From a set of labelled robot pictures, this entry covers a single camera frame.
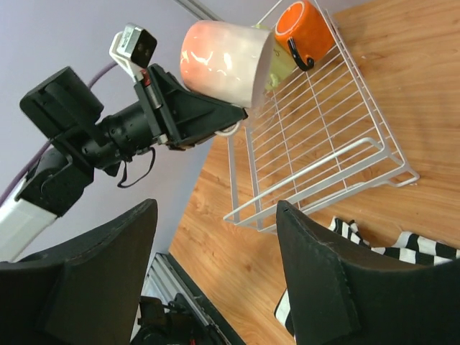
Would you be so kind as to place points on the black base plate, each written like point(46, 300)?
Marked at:
point(174, 310)

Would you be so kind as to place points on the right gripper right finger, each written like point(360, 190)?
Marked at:
point(342, 290)

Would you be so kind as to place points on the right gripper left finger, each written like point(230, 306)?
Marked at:
point(83, 291)

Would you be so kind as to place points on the large pink mug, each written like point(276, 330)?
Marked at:
point(227, 61)

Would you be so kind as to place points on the light green mug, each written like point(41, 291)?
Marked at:
point(282, 65)

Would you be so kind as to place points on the orange mug black handle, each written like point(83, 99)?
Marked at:
point(303, 32)

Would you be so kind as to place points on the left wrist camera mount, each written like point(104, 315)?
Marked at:
point(132, 49)

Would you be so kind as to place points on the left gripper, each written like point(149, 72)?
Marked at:
point(164, 109)

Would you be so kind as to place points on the white wire dish rack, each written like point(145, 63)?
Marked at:
point(318, 138)

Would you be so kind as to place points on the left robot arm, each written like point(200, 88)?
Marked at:
point(81, 141)

